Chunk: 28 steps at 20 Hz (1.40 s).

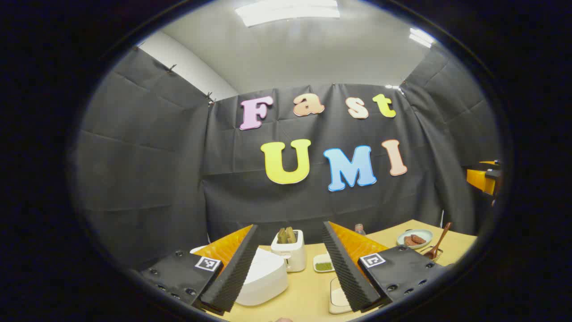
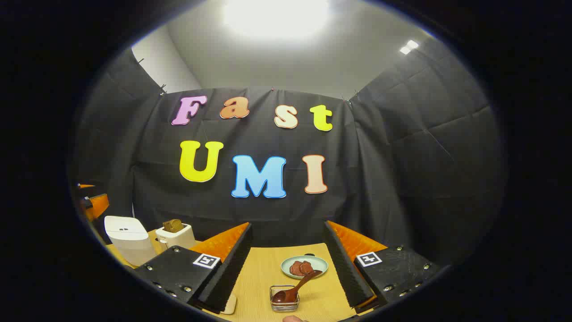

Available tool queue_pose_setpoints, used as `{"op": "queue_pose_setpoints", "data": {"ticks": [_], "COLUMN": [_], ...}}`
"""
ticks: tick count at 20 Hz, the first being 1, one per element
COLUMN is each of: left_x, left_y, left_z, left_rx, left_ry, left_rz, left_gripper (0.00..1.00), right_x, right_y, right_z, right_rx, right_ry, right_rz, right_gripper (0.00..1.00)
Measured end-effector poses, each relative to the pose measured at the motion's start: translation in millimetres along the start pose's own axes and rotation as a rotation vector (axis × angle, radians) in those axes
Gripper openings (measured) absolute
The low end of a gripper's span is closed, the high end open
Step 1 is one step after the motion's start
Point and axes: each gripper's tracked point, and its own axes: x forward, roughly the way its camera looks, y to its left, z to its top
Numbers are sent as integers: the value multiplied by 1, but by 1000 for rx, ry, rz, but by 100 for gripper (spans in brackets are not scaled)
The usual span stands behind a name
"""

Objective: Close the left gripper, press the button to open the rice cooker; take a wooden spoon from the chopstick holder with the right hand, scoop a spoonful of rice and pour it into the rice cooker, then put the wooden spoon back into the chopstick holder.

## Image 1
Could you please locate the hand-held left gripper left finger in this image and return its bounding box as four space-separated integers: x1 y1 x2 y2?
135 225 260 314

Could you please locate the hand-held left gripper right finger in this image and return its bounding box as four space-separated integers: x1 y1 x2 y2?
321 221 448 313

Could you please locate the clear tray of rice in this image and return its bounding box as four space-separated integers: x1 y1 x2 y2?
328 276 354 314

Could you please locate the white rice cooker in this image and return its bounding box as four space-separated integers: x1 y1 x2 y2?
190 244 289 307

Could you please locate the brown wooden spoon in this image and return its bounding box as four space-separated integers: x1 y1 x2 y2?
424 222 453 261

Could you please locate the divided white bean dish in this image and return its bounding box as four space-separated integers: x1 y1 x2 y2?
313 253 336 274

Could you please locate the white toaster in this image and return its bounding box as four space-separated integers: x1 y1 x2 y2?
271 229 307 273

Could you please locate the pale green plate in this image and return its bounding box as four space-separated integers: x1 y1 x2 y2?
396 229 433 250

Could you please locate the black backdrop cloth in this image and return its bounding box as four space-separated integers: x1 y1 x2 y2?
71 45 501 269

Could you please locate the small ceiling light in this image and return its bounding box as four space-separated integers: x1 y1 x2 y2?
408 28 435 49

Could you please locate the large ceiling light panel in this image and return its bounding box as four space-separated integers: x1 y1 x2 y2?
235 0 341 27

